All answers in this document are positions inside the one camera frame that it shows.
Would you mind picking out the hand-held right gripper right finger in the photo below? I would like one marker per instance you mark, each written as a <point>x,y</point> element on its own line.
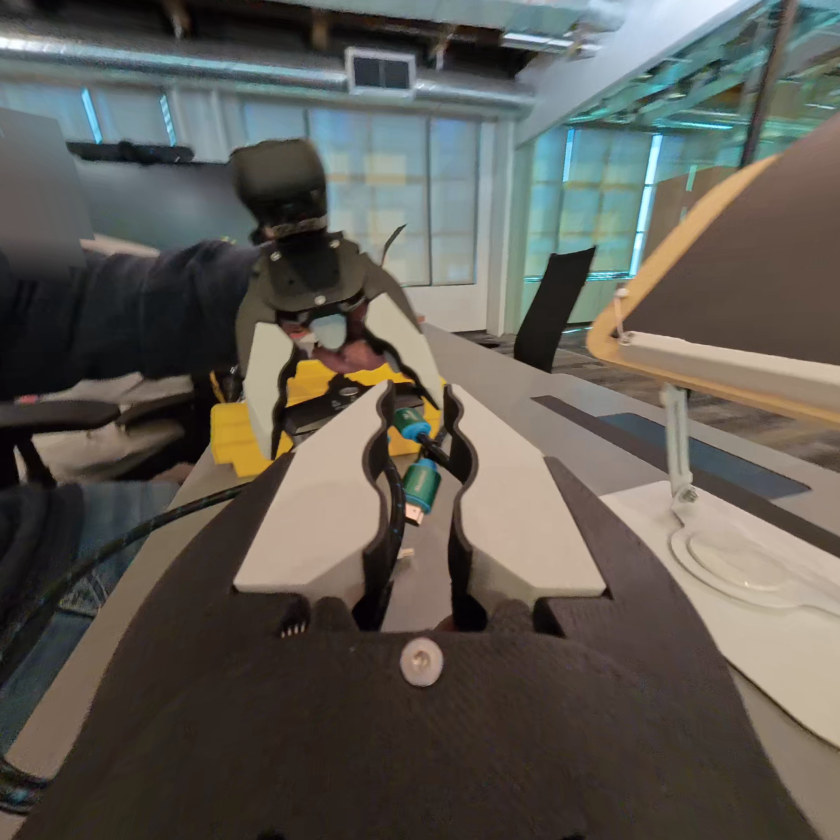
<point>525,525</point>

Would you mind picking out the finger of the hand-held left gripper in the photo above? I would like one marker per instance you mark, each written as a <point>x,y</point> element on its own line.
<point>407,341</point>
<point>262,380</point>

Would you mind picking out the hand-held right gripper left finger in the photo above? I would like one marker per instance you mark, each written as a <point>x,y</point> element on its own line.
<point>308,525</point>

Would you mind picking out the yellow plastic bin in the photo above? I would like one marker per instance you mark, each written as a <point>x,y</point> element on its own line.
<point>243,439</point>

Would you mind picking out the silver HDMI splitter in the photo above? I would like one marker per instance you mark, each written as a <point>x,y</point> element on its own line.
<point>321,413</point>

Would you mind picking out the person's left hand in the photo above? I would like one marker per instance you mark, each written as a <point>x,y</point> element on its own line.
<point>358,358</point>

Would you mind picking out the person's right hand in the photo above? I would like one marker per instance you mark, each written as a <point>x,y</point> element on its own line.
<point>449,623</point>

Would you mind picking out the person's jeans leg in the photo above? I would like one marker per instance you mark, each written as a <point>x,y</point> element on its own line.
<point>124,505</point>

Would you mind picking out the white folding stand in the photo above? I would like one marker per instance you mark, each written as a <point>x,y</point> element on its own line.
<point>774,656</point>

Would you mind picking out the large cardboard box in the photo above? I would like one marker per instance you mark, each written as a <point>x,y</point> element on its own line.
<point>669,203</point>

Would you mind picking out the wooden-edged black board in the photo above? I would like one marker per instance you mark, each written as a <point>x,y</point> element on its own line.
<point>754,262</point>

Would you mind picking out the black pole stand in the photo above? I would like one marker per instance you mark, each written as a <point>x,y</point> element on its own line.
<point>764,98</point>

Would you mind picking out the silver duct with vent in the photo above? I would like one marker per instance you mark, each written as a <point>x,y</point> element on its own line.
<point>197,69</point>

